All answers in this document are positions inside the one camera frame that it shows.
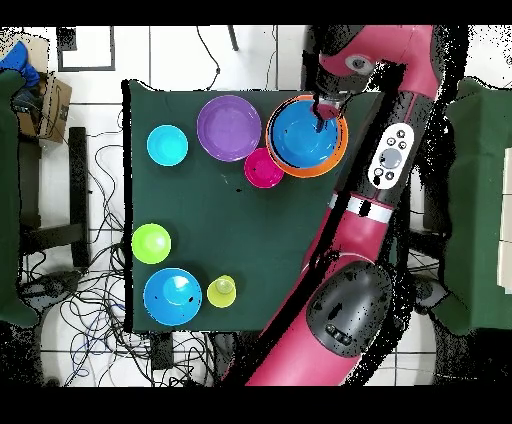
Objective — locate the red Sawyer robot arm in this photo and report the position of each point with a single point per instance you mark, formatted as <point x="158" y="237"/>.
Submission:
<point x="356" y="232"/>

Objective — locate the black square floor frame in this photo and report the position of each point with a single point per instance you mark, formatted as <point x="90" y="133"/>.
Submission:
<point x="66" y="40"/>

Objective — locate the small green bowl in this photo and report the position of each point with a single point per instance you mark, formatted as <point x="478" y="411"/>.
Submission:
<point x="151" y="244"/>

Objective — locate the black bench frame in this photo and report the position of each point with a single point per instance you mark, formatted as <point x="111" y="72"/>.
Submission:
<point x="78" y="180"/>

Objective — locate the blue cloth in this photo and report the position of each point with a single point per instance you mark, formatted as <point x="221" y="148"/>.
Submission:
<point x="18" y="60"/>

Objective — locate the yellow cup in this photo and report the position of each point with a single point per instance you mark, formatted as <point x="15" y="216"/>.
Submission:
<point x="221" y="291"/>

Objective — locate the dark green tablecloth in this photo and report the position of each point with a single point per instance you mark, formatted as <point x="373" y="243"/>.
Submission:
<point x="240" y="240"/>

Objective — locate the large purple bowl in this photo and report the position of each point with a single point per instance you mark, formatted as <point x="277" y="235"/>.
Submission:
<point x="228" y="128"/>

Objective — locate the cardboard box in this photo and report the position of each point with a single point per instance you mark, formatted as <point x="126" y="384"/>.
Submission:
<point x="60" y="108"/>

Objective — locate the black tripod leg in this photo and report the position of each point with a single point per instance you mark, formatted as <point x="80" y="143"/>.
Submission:
<point x="233" y="40"/>

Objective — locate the black stand base with knob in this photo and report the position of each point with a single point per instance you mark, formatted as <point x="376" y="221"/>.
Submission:
<point x="52" y="286"/>

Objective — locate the green covered side table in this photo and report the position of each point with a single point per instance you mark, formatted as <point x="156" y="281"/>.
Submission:
<point x="480" y="200"/>
<point x="8" y="200"/>

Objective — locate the black side frame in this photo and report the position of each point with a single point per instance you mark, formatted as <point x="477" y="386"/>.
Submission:
<point x="436" y="216"/>

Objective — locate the large orange bowl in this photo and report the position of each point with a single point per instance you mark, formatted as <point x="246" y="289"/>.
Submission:
<point x="308" y="172"/>

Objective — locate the small red bowl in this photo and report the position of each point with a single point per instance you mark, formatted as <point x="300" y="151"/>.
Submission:
<point x="262" y="170"/>

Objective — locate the black power box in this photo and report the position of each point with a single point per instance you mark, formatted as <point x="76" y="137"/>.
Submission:
<point x="162" y="350"/>

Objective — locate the small light blue bowl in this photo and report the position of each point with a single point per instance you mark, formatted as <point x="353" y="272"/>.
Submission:
<point x="167" y="145"/>

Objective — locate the dark gray stand base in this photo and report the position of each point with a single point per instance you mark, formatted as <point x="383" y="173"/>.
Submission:
<point x="430" y="294"/>

